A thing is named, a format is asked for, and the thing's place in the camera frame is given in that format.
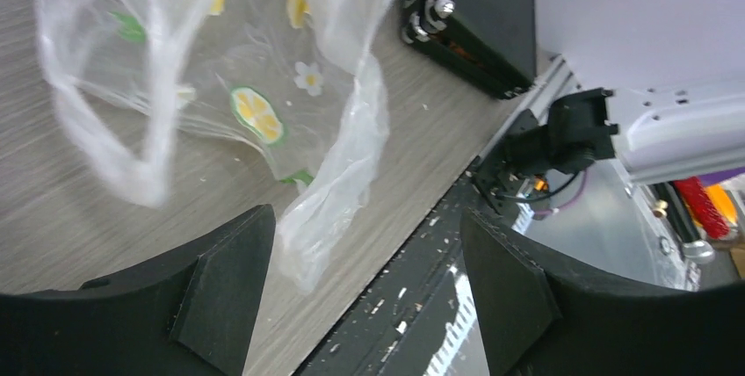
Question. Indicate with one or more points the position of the black box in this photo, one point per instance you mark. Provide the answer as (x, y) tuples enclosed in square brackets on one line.
[(491, 44)]

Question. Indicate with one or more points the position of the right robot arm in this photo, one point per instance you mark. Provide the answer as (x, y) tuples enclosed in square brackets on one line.
[(676, 72)]

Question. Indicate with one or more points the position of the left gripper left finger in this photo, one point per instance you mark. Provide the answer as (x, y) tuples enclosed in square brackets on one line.
[(188, 311)]

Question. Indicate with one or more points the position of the clear printed plastic bag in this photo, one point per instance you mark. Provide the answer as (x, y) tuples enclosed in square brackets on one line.
[(296, 80)]

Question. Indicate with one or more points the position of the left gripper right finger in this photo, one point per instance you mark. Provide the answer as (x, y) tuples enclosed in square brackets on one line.
[(542, 312)]

